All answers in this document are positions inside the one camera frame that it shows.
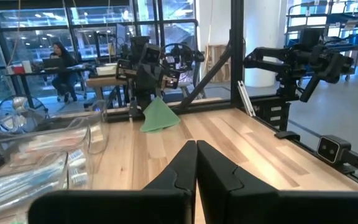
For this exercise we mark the small red box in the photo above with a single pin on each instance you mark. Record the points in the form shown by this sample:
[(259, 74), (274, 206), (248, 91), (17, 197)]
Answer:
[(18, 69)]

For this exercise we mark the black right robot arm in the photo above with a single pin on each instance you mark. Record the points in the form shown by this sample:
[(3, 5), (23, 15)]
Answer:
[(145, 93)]

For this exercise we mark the silver metal bracket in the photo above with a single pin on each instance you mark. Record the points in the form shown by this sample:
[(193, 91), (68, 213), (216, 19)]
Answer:
[(246, 99)]

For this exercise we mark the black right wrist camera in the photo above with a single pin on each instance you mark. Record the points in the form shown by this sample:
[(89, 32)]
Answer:
[(150, 53)]

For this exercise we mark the person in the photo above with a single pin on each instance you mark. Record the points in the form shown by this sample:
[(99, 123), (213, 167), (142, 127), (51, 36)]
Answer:
[(62, 71)]

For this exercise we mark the black table-level camera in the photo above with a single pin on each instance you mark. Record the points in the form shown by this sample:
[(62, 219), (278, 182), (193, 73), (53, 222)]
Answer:
[(332, 149)]

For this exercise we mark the black laptop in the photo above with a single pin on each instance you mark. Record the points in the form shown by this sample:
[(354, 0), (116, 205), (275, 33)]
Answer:
[(52, 63)]

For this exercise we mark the black desk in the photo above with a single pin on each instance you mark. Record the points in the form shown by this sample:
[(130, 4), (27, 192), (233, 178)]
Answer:
[(42, 71)]

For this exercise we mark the orange white toothbrush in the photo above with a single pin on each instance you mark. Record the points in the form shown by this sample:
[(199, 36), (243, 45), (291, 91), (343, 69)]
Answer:
[(57, 144)]

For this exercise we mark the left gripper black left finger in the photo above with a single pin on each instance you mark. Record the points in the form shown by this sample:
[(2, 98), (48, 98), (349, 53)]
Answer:
[(185, 171)]

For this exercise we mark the wooden pallet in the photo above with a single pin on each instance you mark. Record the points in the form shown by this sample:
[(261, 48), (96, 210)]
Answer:
[(216, 62)]

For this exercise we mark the wooden top table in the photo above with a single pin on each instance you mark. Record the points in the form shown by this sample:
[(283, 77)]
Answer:
[(104, 81)]

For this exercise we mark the clear plastic bin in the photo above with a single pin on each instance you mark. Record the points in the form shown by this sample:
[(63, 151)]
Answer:
[(106, 124), (89, 155), (64, 174)]

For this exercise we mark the green cloth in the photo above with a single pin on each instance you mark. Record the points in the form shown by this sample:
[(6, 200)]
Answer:
[(158, 116)]

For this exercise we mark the white pillar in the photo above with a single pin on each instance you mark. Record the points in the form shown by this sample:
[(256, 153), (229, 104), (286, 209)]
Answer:
[(264, 31)]

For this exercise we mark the black floor fan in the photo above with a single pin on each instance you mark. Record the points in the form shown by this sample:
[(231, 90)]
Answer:
[(20, 112)]

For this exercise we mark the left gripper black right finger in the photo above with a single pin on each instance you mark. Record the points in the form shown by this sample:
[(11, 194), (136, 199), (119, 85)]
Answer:
[(216, 180)]

